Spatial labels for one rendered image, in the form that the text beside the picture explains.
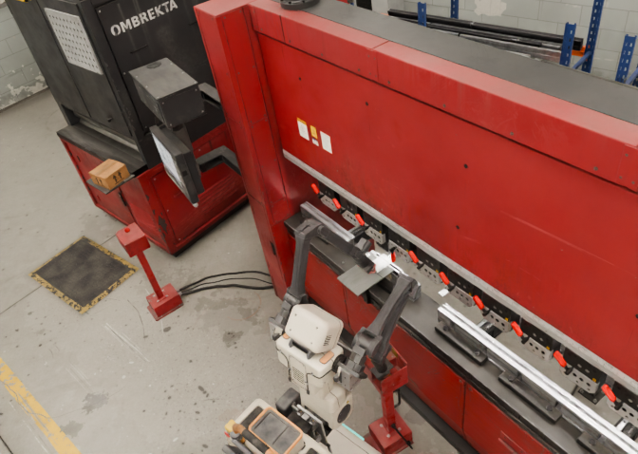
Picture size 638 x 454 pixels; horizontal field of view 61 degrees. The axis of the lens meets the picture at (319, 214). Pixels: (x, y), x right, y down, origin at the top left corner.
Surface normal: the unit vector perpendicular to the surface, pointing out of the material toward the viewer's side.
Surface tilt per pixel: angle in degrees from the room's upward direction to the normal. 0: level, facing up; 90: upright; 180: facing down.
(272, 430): 0
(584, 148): 90
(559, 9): 90
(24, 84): 90
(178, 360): 0
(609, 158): 90
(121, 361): 0
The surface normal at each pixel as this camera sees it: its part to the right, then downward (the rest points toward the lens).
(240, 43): 0.60, 0.44
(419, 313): -0.14, -0.76
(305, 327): -0.58, -0.10
